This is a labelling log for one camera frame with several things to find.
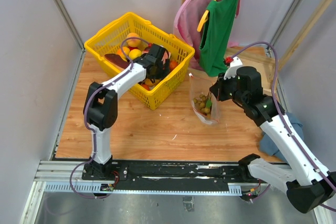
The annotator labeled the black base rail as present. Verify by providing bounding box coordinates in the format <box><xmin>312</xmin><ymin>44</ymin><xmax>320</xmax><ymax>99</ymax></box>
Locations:
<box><xmin>82</xmin><ymin>160</ymin><xmax>263</xmax><ymax>197</ymax></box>

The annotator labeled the orange fruit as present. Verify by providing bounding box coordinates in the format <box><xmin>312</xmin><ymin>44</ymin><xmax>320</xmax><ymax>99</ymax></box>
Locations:
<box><xmin>116</xmin><ymin>47</ymin><xmax>130</xmax><ymax>57</ymax></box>

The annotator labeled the papaya slice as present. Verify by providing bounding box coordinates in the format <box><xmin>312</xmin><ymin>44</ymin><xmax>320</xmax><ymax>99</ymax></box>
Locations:
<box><xmin>104</xmin><ymin>54</ymin><xmax>130</xmax><ymax>70</ymax></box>

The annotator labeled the wooden clothes rack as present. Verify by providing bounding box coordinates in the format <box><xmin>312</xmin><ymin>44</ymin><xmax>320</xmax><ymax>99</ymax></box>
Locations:
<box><xmin>181</xmin><ymin>0</ymin><xmax>336</xmax><ymax>97</ymax></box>

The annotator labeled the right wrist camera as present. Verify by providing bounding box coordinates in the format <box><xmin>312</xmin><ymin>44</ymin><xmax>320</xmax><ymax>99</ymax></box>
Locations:
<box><xmin>224</xmin><ymin>56</ymin><xmax>243</xmax><ymax>80</ymax></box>

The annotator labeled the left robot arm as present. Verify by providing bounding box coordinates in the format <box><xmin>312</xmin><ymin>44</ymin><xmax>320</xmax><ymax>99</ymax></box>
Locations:
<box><xmin>82</xmin><ymin>44</ymin><xmax>170</xmax><ymax>180</ymax></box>

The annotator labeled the longan fruit bunch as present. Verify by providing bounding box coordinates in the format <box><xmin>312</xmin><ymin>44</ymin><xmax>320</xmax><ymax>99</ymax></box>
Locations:
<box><xmin>192</xmin><ymin>92</ymin><xmax>213</xmax><ymax>118</ymax></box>

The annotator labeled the orange tomato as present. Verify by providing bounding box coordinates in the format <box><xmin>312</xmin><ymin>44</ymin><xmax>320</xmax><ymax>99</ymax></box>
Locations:
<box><xmin>169</xmin><ymin>60</ymin><xmax>179</xmax><ymax>72</ymax></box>

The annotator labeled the pink shirt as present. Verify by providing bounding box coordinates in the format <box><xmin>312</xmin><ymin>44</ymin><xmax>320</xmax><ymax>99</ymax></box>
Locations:
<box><xmin>173</xmin><ymin>0</ymin><xmax>241</xmax><ymax>70</ymax></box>

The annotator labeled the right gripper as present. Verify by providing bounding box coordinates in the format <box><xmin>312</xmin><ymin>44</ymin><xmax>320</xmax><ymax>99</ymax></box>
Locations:
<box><xmin>209</xmin><ymin>71</ymin><xmax>247</xmax><ymax>105</ymax></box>

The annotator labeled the peach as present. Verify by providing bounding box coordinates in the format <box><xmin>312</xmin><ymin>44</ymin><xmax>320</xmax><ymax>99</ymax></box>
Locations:
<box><xmin>127</xmin><ymin>33</ymin><xmax>141</xmax><ymax>48</ymax></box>

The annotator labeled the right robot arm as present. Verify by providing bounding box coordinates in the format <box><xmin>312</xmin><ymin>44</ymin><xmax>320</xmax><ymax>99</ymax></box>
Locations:
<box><xmin>209</xmin><ymin>67</ymin><xmax>335</xmax><ymax>214</ymax></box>

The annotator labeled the clear zip top bag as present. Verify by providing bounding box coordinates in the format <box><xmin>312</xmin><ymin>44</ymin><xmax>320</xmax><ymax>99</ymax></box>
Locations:
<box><xmin>188</xmin><ymin>72</ymin><xmax>219</xmax><ymax>125</ymax></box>

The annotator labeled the green shirt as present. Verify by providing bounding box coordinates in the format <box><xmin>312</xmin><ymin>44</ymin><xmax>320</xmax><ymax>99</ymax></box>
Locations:
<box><xmin>199</xmin><ymin>0</ymin><xmax>239</xmax><ymax>77</ymax></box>

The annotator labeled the blue cloth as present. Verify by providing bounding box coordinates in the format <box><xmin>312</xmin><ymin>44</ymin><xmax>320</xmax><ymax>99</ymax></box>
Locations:
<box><xmin>259</xmin><ymin>112</ymin><xmax>304</xmax><ymax>163</ymax></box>

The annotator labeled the yellow plastic basket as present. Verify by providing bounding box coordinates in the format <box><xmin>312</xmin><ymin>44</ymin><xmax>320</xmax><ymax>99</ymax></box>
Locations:
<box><xmin>85</xmin><ymin>12</ymin><xmax>195</xmax><ymax>110</ymax></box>

